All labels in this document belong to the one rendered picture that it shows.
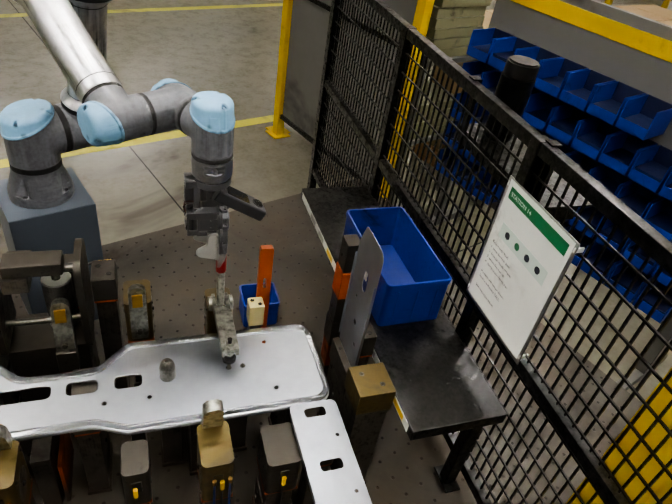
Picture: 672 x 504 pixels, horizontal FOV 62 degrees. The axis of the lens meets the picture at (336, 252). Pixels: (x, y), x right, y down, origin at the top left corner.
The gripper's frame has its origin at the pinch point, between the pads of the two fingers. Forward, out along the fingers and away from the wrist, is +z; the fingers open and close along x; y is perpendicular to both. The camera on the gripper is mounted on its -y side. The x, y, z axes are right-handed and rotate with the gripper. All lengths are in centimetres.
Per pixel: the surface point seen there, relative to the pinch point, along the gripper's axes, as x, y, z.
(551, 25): -133, -170, -15
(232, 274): -50, -12, 50
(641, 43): -92, -184, -22
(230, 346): 14.9, -0.1, 11.8
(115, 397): 17.6, 22.6, 19.5
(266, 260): -0.9, -10.1, 2.8
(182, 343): 5.5, 8.8, 19.5
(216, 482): 39.6, 5.8, 19.3
